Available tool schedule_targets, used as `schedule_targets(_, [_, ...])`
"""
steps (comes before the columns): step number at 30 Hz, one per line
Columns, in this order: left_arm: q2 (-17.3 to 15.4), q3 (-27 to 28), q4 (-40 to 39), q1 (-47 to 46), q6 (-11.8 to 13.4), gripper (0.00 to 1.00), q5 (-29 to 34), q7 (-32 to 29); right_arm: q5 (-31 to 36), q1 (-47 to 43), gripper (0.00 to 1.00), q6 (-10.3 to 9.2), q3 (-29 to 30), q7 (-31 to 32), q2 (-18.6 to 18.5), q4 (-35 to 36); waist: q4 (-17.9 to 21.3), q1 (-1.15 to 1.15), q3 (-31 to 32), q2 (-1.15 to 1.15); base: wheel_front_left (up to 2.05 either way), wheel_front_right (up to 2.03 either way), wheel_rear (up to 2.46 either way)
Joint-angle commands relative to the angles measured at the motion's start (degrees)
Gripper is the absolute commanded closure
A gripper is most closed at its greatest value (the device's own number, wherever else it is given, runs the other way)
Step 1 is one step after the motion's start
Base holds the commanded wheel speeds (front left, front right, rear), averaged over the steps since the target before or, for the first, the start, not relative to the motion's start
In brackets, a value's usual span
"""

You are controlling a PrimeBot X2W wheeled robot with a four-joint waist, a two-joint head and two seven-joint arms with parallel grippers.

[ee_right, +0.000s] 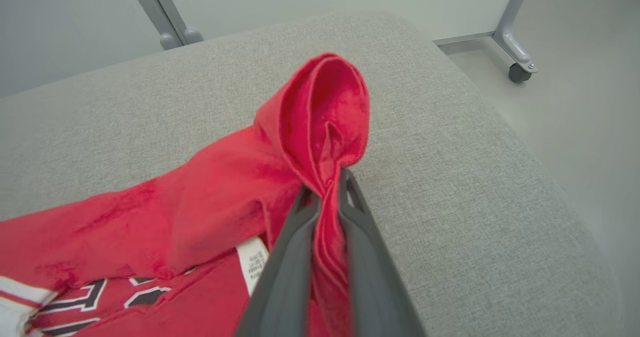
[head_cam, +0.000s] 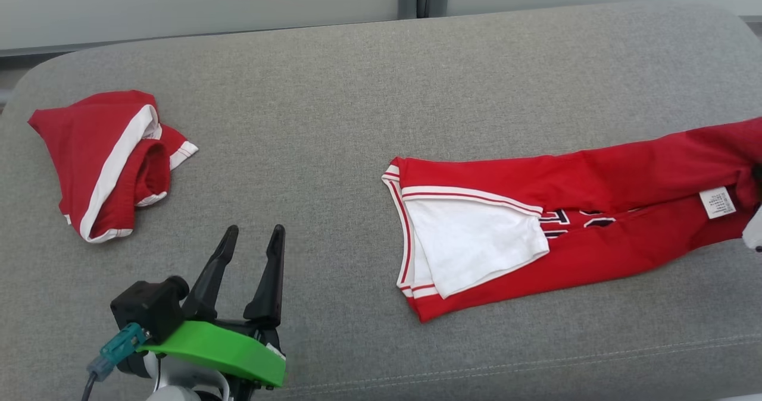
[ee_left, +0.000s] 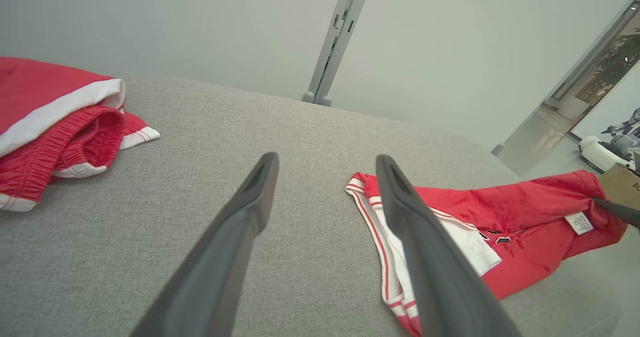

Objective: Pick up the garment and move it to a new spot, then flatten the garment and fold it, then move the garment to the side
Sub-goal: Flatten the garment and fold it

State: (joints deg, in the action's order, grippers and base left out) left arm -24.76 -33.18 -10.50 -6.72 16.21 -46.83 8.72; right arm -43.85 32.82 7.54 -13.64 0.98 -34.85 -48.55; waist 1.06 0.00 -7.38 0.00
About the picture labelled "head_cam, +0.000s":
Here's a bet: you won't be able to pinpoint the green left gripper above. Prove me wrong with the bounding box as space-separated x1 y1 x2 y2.
140 224 286 388

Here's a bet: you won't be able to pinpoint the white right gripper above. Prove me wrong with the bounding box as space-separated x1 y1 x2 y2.
743 206 762 252

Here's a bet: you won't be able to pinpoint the red basketball jersey white sleeves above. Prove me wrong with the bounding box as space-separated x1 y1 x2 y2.
382 117 762 323

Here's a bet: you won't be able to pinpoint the red Bulls basketball shorts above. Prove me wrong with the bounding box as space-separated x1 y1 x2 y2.
28 90 199 244

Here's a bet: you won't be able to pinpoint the grey sofa cushion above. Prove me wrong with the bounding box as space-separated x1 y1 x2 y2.
0 1 762 401

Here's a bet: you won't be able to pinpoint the teal plug left camera cable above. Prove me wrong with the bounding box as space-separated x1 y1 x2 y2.
80 322 149 401

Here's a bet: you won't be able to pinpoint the grey wall baseboard rail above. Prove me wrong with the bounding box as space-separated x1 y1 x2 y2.
0 27 399 57

